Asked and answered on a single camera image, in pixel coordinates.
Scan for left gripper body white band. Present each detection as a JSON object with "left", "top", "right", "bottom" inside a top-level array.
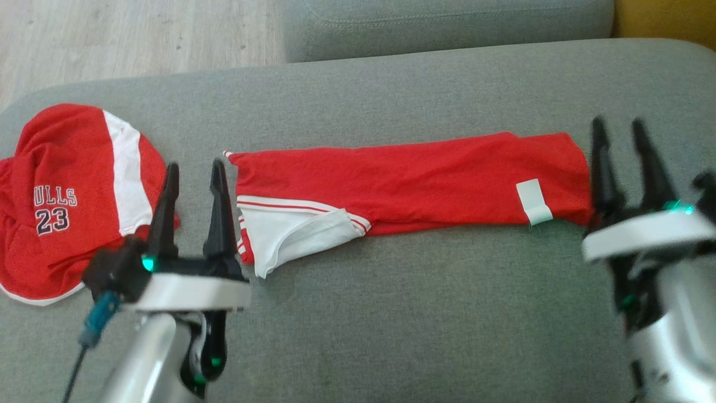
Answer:
[{"left": 124, "top": 255, "right": 252, "bottom": 312}]

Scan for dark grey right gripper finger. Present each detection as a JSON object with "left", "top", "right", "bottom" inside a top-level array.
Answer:
[
  {"left": 632, "top": 118, "right": 679, "bottom": 213},
  {"left": 590, "top": 116, "right": 626, "bottom": 223}
]

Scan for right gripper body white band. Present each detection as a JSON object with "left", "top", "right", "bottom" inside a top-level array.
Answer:
[{"left": 582, "top": 203, "right": 716, "bottom": 263}]

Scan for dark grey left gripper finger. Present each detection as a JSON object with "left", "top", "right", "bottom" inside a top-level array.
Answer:
[
  {"left": 147, "top": 162, "right": 181, "bottom": 259},
  {"left": 202, "top": 159, "right": 244, "bottom": 278}
]

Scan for red Bulls 23 shorts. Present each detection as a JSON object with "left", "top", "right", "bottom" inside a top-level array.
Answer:
[{"left": 0, "top": 103, "right": 181, "bottom": 307}]

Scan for red Bulls 23 jersey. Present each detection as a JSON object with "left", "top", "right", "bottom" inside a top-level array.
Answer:
[{"left": 223, "top": 132, "right": 595, "bottom": 279}]

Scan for grey fabric sofa seat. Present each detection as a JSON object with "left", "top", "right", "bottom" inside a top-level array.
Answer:
[{"left": 0, "top": 38, "right": 716, "bottom": 403}]

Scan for grey sofa cushion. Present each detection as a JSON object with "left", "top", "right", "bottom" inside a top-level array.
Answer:
[{"left": 281, "top": 0, "right": 615, "bottom": 63}]

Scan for black left cable teal plug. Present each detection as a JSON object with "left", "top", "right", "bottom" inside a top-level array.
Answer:
[{"left": 62, "top": 291, "right": 121, "bottom": 403}]

